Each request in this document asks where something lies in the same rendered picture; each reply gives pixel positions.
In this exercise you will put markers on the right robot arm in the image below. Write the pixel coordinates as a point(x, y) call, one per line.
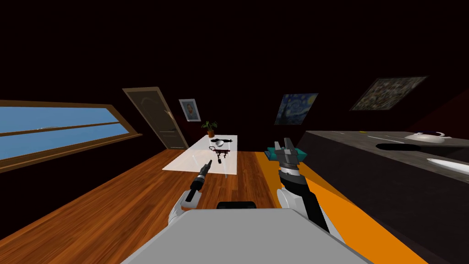
point(301, 192)

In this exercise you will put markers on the portrait picture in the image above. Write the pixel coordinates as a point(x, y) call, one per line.
point(189, 110)

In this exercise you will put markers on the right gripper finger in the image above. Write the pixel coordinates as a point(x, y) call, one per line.
point(277, 147)
point(288, 144)

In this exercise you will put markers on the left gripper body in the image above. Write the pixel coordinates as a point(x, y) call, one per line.
point(207, 168)

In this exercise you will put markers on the starry night picture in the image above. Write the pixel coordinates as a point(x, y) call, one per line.
point(296, 109)

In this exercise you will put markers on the dark counter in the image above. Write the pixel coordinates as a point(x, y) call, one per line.
point(384, 190)

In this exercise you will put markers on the white table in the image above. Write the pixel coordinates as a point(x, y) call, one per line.
point(190, 159)

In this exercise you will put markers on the white plate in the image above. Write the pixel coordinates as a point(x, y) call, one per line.
point(449, 165)

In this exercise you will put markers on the speckled abstract picture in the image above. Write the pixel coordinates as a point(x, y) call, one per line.
point(388, 93)

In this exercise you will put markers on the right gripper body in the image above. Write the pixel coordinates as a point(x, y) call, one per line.
point(288, 159)

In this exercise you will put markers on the wooden framed window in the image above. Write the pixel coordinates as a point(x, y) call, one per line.
point(55, 132)

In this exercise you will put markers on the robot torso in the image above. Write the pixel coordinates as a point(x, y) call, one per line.
point(249, 238)

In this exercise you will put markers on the orange rug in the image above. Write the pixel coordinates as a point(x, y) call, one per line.
point(351, 227)

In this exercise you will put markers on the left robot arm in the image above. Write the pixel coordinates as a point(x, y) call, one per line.
point(194, 189)

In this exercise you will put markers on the white teapot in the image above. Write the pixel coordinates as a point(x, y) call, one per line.
point(427, 137)

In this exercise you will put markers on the brown door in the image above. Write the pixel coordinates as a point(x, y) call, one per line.
point(159, 117)

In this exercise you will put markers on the teal box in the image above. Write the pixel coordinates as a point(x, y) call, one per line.
point(302, 154)

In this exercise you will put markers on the potted green plant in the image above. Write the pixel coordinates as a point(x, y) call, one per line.
point(209, 127)

